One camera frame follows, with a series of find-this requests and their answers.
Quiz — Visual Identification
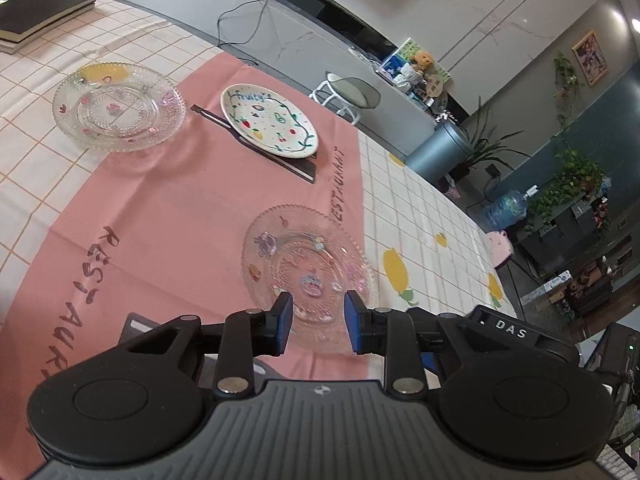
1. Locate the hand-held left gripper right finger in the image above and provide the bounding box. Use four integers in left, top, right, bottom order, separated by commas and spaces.
344, 290, 481, 395

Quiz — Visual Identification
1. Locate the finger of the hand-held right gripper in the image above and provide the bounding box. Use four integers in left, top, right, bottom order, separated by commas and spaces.
420, 351, 443, 378

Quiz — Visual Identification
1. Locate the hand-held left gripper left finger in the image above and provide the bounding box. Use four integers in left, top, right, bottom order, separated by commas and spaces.
117, 292, 294, 397

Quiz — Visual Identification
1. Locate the clear glass plate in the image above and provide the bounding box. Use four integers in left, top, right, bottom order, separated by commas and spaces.
52, 62, 187, 153
241, 204, 378, 356

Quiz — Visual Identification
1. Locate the painted white ceramic plate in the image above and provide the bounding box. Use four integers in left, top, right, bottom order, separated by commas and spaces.
220, 83, 319, 160

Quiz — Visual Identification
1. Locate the blue water bottle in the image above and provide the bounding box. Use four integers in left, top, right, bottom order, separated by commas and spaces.
482, 186, 538, 233

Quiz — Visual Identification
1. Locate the lemon print checked tablecloth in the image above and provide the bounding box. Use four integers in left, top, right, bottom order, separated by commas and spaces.
0, 0, 518, 480

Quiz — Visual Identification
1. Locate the bushy green shelf plant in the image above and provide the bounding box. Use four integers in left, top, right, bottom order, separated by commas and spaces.
525, 147, 608, 233

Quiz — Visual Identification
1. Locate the pink cloth placemat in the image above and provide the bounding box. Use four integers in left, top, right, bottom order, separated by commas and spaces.
0, 51, 371, 476

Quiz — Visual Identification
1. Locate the long-leaf potted plant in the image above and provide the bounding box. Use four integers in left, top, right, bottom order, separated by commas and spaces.
450, 95, 531, 181

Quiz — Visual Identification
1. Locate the grey trash can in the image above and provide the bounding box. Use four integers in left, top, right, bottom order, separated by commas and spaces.
404, 121, 473, 183

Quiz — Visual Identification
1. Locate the round rolling stool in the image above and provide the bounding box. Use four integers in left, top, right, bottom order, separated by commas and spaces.
309, 71, 381, 126

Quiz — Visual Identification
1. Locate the trailing ivy plant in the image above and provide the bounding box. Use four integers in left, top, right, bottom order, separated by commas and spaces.
552, 51, 586, 126

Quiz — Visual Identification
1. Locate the teddy bear bouquet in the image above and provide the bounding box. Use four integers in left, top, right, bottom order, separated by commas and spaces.
400, 51, 436, 93

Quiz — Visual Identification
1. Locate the green painted board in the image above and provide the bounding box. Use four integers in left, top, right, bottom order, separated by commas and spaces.
382, 37, 451, 91

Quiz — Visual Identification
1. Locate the marble tv bench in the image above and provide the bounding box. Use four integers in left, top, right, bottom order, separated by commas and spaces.
95, 0, 436, 156

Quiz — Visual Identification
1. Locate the black notebook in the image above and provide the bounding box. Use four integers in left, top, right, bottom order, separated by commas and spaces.
0, 0, 98, 55

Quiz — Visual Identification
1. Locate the framed wall picture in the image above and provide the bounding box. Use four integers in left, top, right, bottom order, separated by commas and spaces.
571, 30, 610, 87

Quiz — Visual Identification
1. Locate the black cable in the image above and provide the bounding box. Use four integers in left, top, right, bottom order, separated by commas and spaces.
216, 0, 281, 51

